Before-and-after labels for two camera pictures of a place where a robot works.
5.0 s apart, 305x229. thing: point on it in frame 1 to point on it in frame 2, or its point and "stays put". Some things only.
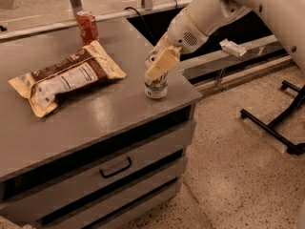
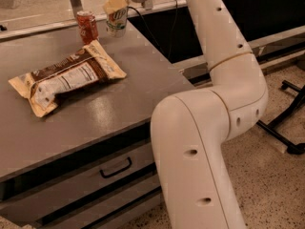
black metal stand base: [269, 129] stays put
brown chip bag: [47, 85] stays put
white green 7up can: [158, 88] to [116, 23]
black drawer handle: [115, 171] stays put
